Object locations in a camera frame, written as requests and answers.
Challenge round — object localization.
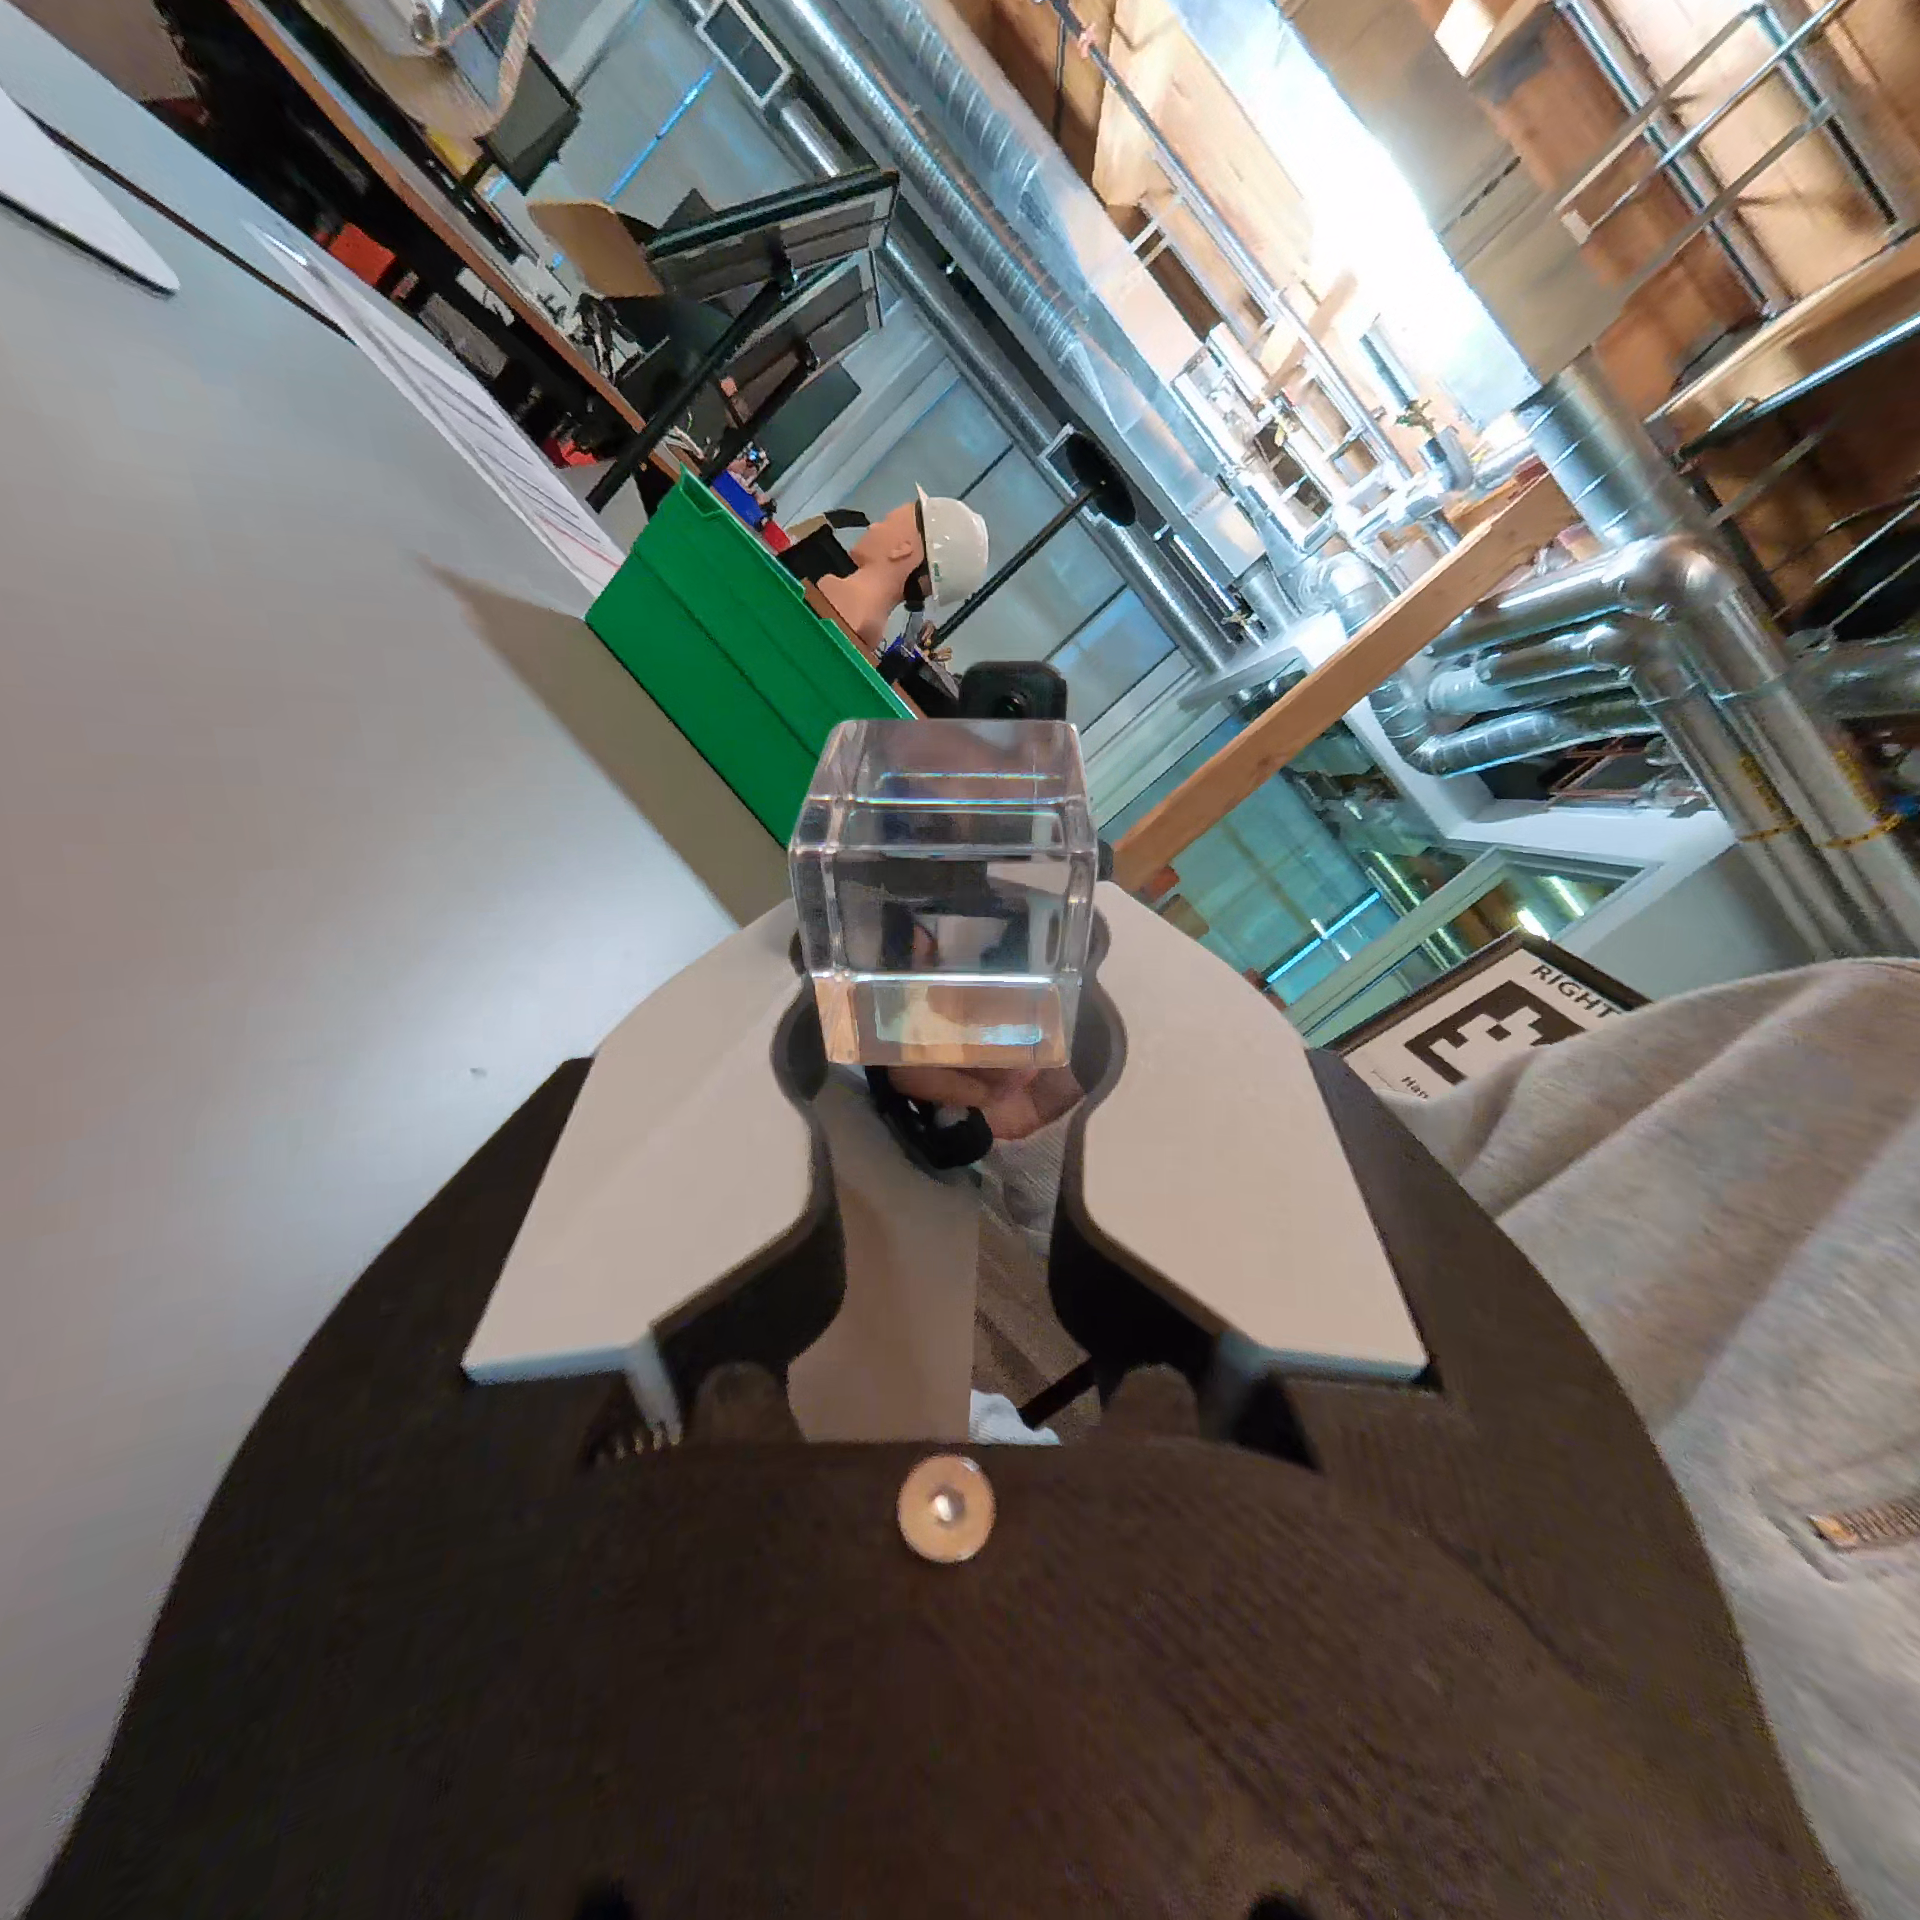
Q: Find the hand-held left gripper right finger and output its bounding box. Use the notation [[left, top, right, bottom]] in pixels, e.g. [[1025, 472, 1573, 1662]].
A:
[[1048, 881, 1430, 1410]]

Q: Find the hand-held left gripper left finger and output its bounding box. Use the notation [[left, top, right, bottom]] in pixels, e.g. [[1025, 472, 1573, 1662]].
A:
[[461, 903, 852, 1433]]

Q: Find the clear acrylic cube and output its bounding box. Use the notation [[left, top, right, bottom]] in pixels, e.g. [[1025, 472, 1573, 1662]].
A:
[[788, 717, 1107, 1070]]

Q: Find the person's right forearm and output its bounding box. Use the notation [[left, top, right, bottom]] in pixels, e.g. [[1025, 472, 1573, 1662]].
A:
[[1411, 958, 1920, 1246]]

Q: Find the grey desk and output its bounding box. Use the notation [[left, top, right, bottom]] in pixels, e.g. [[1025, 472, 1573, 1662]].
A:
[[0, 0, 981, 1920]]

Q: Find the person's right hand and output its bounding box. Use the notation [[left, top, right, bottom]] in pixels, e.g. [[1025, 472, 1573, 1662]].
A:
[[902, 1058, 1092, 1187]]

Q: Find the white hard hat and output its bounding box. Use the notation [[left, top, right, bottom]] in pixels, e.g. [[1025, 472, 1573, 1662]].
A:
[[909, 487, 991, 604]]

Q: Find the mannequin head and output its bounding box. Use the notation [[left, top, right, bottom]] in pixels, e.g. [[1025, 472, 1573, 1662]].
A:
[[781, 502, 943, 671]]

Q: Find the green plastic bin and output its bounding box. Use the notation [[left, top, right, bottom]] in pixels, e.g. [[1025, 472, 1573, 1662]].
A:
[[584, 462, 921, 844]]

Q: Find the black white marker tag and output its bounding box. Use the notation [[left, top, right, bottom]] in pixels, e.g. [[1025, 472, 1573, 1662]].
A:
[[1338, 933, 1646, 1108]]

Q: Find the wooden beam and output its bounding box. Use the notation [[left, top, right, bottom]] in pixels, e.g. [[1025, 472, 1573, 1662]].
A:
[[1112, 480, 1588, 898]]

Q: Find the tan chair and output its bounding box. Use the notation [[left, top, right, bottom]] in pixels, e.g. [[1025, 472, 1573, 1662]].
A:
[[532, 197, 667, 305]]

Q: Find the printed paper sheet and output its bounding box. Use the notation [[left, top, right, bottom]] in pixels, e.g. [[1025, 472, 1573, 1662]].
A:
[[247, 223, 631, 604]]

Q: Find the silver pipe bundle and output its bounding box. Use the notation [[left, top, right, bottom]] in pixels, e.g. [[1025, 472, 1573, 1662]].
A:
[[1402, 376, 1920, 967]]

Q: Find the person's grey hoodie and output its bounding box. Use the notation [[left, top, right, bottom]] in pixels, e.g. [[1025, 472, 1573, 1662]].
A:
[[1476, 1197, 1920, 1920]]

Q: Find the wooden workbench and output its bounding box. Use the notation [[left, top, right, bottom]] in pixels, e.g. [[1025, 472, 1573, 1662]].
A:
[[225, 0, 692, 487]]

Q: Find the white flat panel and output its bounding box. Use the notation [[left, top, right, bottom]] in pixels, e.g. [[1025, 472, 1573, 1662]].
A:
[[0, 91, 183, 298]]

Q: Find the silver air duct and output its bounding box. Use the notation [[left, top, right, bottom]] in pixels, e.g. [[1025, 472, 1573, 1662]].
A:
[[750, 0, 1251, 679]]

